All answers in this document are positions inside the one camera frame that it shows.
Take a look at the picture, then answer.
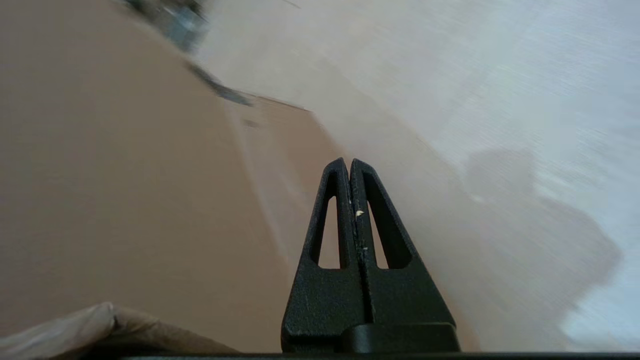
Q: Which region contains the grey power supply box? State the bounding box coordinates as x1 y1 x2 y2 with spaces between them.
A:
122 0 211 52

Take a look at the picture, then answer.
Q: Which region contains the brown cardboard shoe box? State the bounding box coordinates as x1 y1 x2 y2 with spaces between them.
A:
0 0 481 353

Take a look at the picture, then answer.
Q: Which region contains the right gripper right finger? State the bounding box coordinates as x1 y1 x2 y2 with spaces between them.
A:
350 158 461 352

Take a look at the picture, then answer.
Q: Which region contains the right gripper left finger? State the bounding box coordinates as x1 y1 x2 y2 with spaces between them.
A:
281 158 373 352

